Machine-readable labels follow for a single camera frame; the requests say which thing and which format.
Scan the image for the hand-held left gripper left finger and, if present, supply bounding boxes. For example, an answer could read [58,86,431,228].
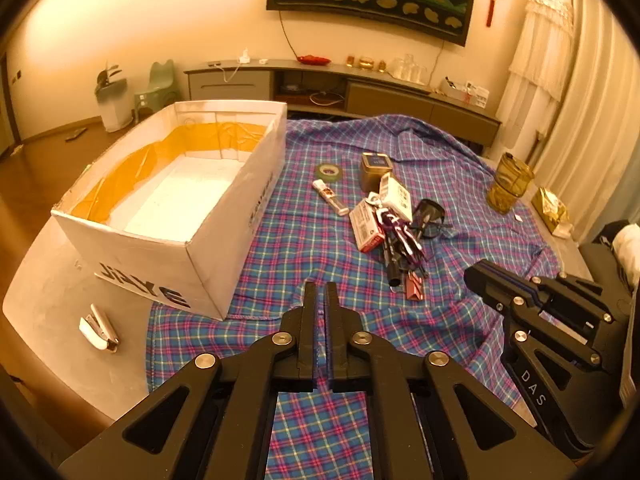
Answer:
[57,281,321,480]

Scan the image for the blue plaid cloth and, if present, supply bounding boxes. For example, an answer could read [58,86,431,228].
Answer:
[145,114,561,480]

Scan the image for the white charger with cable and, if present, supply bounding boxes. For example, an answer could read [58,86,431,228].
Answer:
[222,49,253,82]

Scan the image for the cream curtain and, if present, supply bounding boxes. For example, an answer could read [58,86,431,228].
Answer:
[530,0,640,241]

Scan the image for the purple figurine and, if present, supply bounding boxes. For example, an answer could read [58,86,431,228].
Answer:
[374,205,432,278]

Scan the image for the black marker pen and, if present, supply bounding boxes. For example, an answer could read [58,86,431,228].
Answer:
[384,230,404,289]

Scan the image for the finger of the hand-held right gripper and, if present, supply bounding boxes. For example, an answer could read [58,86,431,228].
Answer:
[463,266,615,367]
[477,259,605,302]

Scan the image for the grey television cabinet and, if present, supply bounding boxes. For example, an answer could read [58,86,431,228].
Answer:
[183,57,502,148]

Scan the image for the white cardboard box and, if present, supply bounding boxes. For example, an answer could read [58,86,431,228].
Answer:
[51,100,288,320]

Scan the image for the white stapler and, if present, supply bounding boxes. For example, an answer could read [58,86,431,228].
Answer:
[78,302,121,353]

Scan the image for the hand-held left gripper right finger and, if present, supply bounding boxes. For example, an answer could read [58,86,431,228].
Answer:
[324,281,578,480]

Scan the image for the amber glass jar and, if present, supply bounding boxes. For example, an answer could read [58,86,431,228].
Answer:
[486,152,535,216]

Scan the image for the green plastic chair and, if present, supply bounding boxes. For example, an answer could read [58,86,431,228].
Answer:
[134,59,178,121]

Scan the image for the white plug charger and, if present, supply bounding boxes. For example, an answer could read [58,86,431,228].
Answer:
[378,172,413,221]

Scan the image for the white planter with plant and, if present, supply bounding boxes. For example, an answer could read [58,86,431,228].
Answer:
[95,64,133,133]

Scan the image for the gold snack packet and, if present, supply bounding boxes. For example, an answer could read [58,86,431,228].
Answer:
[531,187,571,233]

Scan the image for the pink binder clip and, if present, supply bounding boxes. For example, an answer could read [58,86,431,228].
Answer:
[390,270,425,302]

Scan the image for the white box of small items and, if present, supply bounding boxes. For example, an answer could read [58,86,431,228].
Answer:
[441,77,491,108]

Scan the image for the black glasses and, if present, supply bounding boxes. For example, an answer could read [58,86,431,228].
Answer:
[412,199,453,241]

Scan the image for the gold square tin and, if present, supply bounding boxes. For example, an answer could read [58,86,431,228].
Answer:
[361,152,395,193]

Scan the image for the white lace cover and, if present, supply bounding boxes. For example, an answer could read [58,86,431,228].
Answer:
[497,0,575,161]

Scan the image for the set of clear glasses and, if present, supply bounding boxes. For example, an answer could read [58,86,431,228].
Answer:
[390,54,428,84]

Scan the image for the small clear glue tube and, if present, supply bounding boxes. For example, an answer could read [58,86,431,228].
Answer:
[312,180,350,217]

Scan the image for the thin television cable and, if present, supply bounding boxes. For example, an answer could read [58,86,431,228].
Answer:
[278,10,302,59]

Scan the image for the red and white small box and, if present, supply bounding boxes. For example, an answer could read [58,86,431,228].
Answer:
[349,199,388,253]

